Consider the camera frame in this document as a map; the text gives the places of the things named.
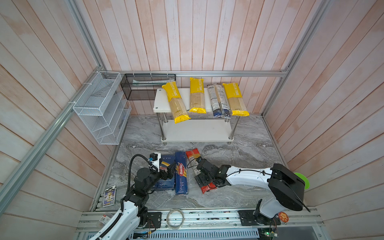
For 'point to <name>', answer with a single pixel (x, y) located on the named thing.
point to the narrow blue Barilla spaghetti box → (181, 173)
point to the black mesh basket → (143, 86)
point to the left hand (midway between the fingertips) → (169, 163)
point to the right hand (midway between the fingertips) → (202, 175)
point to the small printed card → (109, 197)
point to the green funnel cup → (306, 181)
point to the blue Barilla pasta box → (168, 184)
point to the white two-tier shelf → (202, 128)
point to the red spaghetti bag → (192, 155)
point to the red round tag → (283, 217)
